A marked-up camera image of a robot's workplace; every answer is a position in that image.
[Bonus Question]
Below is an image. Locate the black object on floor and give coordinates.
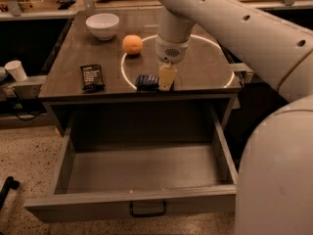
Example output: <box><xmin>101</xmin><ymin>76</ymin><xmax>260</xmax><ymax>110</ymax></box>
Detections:
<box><xmin>0</xmin><ymin>176</ymin><xmax>20</xmax><ymax>210</ymax></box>

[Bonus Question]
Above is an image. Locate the black snack bar wrapper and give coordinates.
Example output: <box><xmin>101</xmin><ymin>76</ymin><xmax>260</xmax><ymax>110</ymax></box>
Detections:
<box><xmin>80</xmin><ymin>64</ymin><xmax>105</xmax><ymax>92</ymax></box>

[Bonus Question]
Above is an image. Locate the grey cabinet with drawer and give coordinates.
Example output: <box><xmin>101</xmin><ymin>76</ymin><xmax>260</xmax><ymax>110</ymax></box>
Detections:
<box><xmin>39</xmin><ymin>8</ymin><xmax>242</xmax><ymax>132</ymax></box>

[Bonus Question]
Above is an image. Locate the orange fruit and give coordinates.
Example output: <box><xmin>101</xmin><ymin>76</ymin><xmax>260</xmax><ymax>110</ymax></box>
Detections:
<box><xmin>122</xmin><ymin>35</ymin><xmax>143</xmax><ymax>55</ymax></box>

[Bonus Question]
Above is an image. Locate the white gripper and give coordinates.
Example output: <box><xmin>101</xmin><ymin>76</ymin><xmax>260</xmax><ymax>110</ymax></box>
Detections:
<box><xmin>156</xmin><ymin>35</ymin><xmax>189</xmax><ymax>91</ymax></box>

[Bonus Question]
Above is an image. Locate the white ceramic bowl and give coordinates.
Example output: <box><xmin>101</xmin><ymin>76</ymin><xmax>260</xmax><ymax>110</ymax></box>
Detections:
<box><xmin>86</xmin><ymin>13</ymin><xmax>119</xmax><ymax>40</ymax></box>

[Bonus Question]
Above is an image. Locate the open grey top drawer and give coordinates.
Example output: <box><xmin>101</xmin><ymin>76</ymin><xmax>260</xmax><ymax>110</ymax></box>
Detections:
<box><xmin>24</xmin><ymin>100</ymin><xmax>238</xmax><ymax>222</ymax></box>

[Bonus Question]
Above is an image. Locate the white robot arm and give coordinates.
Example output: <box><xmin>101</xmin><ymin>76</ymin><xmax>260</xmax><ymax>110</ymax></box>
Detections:
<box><xmin>157</xmin><ymin>0</ymin><xmax>313</xmax><ymax>235</ymax></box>

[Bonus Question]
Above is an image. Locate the black power strip with cable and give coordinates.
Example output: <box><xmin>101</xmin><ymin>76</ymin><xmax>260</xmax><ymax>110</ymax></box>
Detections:
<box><xmin>2</xmin><ymin>87</ymin><xmax>46</xmax><ymax>121</ymax></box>

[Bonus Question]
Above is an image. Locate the white paper cup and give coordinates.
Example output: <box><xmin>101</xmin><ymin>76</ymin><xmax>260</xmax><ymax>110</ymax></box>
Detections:
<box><xmin>5</xmin><ymin>60</ymin><xmax>27</xmax><ymax>82</ymax></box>

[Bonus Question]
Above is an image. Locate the blue rxbar blueberry bar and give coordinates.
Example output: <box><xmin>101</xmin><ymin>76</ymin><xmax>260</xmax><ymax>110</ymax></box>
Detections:
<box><xmin>135</xmin><ymin>74</ymin><xmax>160</xmax><ymax>91</ymax></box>

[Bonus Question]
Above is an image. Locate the black drawer handle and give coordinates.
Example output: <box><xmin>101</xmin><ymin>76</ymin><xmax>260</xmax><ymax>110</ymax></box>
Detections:
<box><xmin>129</xmin><ymin>201</ymin><xmax>167</xmax><ymax>218</ymax></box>

